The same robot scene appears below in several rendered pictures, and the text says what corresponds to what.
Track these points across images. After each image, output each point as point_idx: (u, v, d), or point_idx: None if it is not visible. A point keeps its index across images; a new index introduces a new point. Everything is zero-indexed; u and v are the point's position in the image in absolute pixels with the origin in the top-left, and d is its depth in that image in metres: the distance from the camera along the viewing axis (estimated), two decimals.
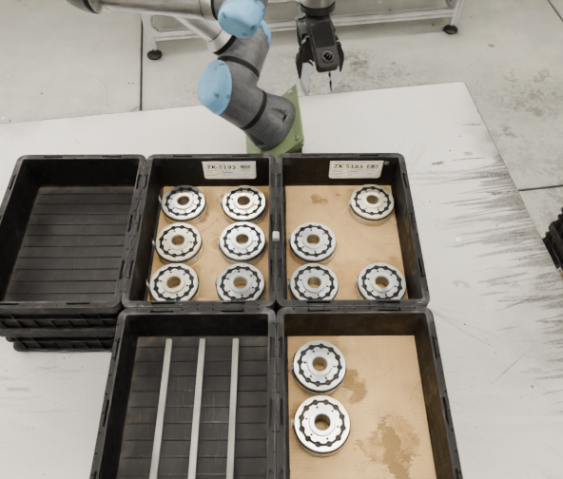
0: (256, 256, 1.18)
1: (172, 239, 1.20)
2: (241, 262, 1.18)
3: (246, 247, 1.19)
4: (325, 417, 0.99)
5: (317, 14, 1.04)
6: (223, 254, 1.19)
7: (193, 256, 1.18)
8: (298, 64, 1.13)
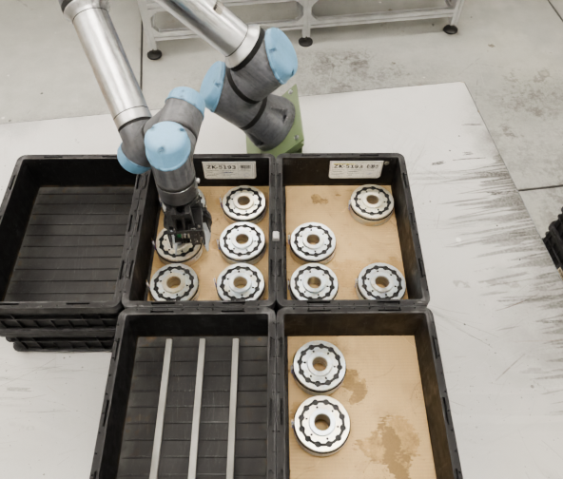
0: (256, 256, 1.18)
1: None
2: (241, 262, 1.18)
3: (246, 247, 1.19)
4: (325, 417, 0.99)
5: None
6: (223, 254, 1.19)
7: (193, 256, 1.18)
8: (209, 216, 1.15)
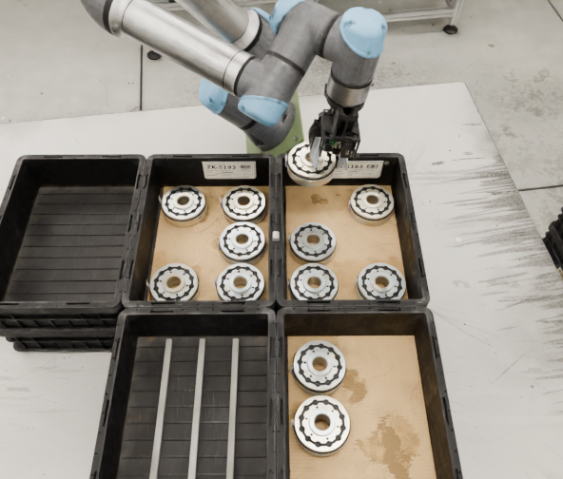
0: (256, 256, 1.18)
1: (305, 157, 1.14)
2: (241, 262, 1.18)
3: (246, 247, 1.19)
4: (325, 417, 0.99)
5: None
6: (223, 254, 1.19)
7: (327, 175, 1.12)
8: None
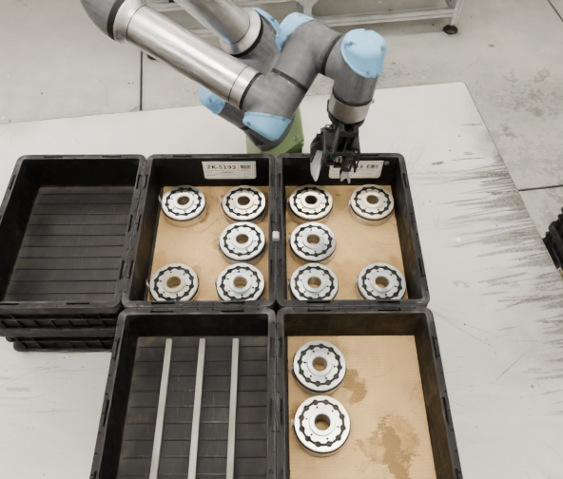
0: (256, 256, 1.18)
1: (305, 199, 1.27)
2: (241, 262, 1.18)
3: (246, 247, 1.19)
4: (325, 417, 0.99)
5: None
6: (223, 254, 1.19)
7: (324, 216, 1.24)
8: None
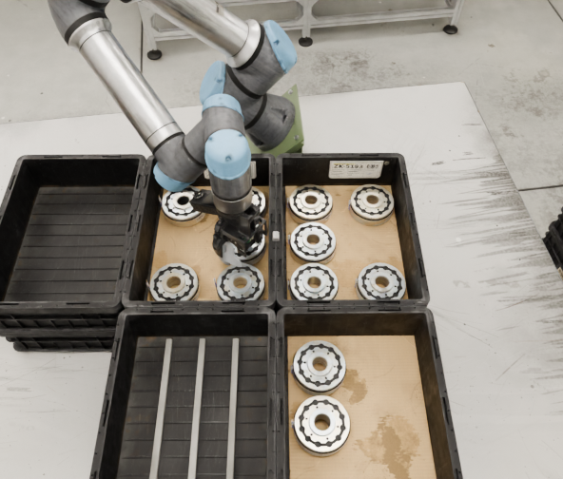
0: (256, 256, 1.18)
1: (305, 199, 1.27)
2: (241, 262, 1.18)
3: None
4: (325, 417, 0.99)
5: None
6: None
7: (324, 216, 1.24)
8: None
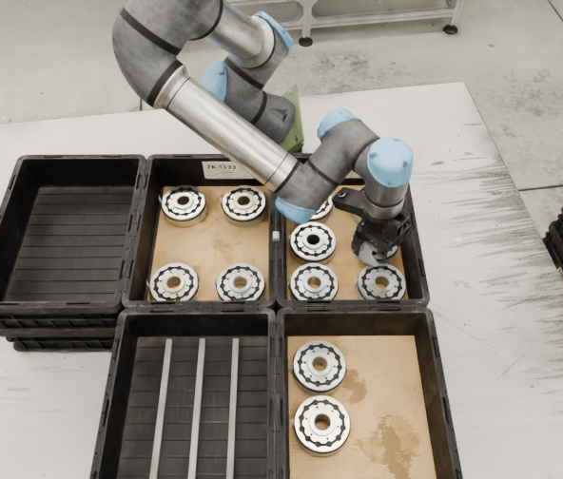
0: (390, 257, 1.18)
1: None
2: None
3: None
4: (325, 417, 0.99)
5: None
6: None
7: (324, 216, 1.24)
8: None
